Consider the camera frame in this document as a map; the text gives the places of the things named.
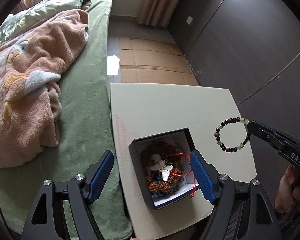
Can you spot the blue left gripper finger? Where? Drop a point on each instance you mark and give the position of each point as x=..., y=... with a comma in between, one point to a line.
x=206, y=176
x=97, y=175

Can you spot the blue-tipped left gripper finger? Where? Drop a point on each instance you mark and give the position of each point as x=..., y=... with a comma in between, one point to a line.
x=273, y=137

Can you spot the white butterfly brooch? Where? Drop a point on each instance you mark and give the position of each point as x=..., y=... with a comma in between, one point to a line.
x=161, y=166

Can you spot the black jewelry box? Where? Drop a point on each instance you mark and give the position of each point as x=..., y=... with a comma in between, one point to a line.
x=175, y=148

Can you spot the person's right hand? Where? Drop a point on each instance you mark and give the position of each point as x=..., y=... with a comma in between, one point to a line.
x=286, y=195

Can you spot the green bed sheet mattress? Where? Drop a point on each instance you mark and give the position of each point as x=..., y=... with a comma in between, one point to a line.
x=85, y=126

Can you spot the white bedside table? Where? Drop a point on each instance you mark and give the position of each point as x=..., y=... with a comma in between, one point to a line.
x=143, y=109

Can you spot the pink fleece blanket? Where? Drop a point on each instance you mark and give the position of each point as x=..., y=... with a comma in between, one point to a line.
x=31, y=65

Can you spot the cardboard sheet on floor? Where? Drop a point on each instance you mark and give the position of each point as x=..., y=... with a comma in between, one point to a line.
x=148, y=61

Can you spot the green floral pillow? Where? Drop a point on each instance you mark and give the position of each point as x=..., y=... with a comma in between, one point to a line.
x=14, y=24

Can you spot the pink curtain right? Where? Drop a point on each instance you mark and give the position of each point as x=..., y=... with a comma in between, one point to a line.
x=156, y=13

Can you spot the white wall socket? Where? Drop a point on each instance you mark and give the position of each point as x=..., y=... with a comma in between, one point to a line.
x=189, y=20

